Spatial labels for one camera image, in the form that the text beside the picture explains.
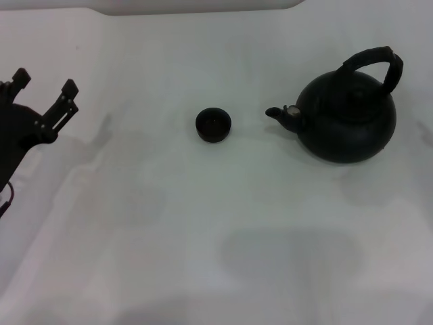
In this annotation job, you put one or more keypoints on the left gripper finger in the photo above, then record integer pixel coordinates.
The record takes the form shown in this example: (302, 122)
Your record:
(21, 78)
(64, 101)

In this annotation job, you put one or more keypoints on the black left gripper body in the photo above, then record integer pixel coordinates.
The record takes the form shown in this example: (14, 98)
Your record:
(13, 135)

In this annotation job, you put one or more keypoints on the dark brown teacup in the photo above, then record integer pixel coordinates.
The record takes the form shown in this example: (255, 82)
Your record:
(213, 125)

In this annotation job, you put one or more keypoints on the black round teapot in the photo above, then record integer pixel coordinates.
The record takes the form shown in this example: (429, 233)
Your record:
(348, 135)

